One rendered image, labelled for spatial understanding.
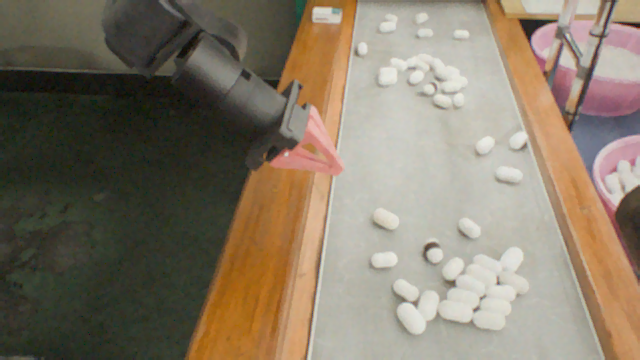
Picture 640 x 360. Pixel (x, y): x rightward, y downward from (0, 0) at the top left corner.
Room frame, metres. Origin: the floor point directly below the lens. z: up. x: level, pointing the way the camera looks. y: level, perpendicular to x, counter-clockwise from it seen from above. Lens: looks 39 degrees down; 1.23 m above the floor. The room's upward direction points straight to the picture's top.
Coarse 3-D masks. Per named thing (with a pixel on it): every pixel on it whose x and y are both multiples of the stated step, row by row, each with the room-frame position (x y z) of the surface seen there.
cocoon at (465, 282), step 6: (462, 276) 0.42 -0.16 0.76; (468, 276) 0.42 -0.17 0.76; (456, 282) 0.41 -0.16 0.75; (462, 282) 0.41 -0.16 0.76; (468, 282) 0.41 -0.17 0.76; (474, 282) 0.41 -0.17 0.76; (480, 282) 0.41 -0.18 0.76; (462, 288) 0.41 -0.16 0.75; (468, 288) 0.40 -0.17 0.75; (474, 288) 0.40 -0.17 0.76; (480, 288) 0.40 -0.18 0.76; (480, 294) 0.40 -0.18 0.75
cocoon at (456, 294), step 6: (456, 288) 0.40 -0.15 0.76; (450, 294) 0.39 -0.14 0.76; (456, 294) 0.39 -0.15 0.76; (462, 294) 0.39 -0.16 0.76; (468, 294) 0.39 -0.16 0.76; (474, 294) 0.39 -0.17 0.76; (456, 300) 0.39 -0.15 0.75; (462, 300) 0.38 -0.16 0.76; (468, 300) 0.38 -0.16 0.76; (474, 300) 0.38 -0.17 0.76; (474, 306) 0.38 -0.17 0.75
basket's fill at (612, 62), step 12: (564, 48) 1.08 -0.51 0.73; (612, 48) 1.08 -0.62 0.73; (564, 60) 1.01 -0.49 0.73; (600, 60) 1.01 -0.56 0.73; (612, 60) 1.02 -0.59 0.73; (624, 60) 1.01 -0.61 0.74; (636, 60) 1.02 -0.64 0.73; (600, 72) 0.96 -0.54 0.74; (612, 72) 0.96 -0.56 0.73; (624, 72) 0.96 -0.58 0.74; (636, 72) 0.97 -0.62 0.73; (600, 96) 0.89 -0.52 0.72
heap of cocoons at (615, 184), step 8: (624, 160) 0.66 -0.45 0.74; (624, 168) 0.64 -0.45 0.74; (632, 168) 0.67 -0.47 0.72; (608, 176) 0.62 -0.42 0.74; (616, 176) 0.64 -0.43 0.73; (624, 176) 0.63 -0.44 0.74; (632, 176) 0.62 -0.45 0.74; (608, 184) 0.61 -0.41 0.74; (616, 184) 0.60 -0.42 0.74; (624, 184) 0.62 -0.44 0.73; (632, 184) 0.60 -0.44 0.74; (608, 192) 0.61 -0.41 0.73; (616, 192) 0.60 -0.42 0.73; (624, 192) 0.61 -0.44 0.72; (616, 200) 0.57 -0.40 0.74
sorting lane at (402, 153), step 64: (384, 0) 1.33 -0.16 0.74; (384, 64) 0.99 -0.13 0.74; (448, 64) 0.99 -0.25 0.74; (384, 128) 0.76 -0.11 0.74; (448, 128) 0.76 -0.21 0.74; (512, 128) 0.75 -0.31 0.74; (384, 192) 0.59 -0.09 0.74; (448, 192) 0.59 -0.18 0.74; (512, 192) 0.59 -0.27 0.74; (448, 256) 0.47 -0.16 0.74; (320, 320) 0.37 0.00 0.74; (384, 320) 0.37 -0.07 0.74; (448, 320) 0.37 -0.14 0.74; (512, 320) 0.37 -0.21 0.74; (576, 320) 0.37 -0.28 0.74
